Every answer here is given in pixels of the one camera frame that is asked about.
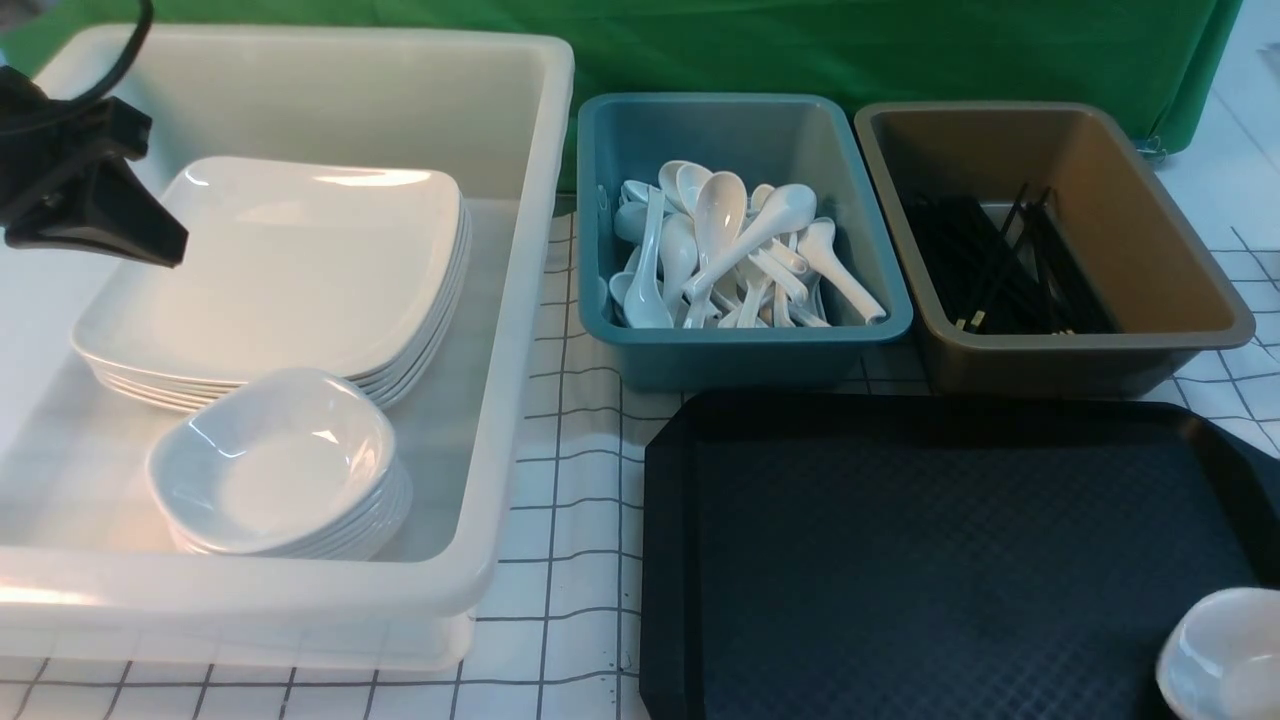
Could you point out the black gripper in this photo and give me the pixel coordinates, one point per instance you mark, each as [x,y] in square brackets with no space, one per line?
[68,182]

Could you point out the white square rice plate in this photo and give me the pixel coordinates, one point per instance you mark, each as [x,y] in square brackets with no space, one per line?
[287,264]

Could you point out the white ceramic soup spoon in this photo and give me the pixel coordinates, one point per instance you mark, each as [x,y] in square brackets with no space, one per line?
[789,208]

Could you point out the black chopstick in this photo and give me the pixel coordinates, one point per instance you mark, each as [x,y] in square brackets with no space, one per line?
[1005,296]
[1040,260]

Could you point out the white small bowl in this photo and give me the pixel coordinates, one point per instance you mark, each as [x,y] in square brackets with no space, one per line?
[1221,661]

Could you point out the stack of white square plates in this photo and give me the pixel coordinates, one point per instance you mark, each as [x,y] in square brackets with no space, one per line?
[384,386]

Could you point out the stack of white bowls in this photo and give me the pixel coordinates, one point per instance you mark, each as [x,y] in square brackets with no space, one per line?
[297,465]

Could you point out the large white plastic tub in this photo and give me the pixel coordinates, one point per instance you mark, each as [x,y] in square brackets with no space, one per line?
[89,571]

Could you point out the white spoon left in bin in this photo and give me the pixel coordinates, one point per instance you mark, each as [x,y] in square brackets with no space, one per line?
[643,305]

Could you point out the upright white spoon in bin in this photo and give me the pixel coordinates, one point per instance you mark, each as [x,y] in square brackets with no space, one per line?
[717,218]

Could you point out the white checkered tablecloth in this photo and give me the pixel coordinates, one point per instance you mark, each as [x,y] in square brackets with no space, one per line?
[552,629]

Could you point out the teal plastic bin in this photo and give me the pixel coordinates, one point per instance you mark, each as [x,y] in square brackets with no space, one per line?
[766,139]

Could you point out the white spoon right in bin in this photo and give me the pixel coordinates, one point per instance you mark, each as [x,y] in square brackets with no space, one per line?
[816,244]

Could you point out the black serving tray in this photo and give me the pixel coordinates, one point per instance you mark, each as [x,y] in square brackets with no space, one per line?
[815,556]

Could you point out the pile of black chopsticks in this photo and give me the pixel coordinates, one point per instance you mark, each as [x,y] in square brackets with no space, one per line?
[952,262]

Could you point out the brown plastic bin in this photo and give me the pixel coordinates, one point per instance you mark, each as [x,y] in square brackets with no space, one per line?
[1169,297]

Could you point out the green cloth backdrop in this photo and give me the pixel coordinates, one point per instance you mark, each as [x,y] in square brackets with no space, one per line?
[900,50]

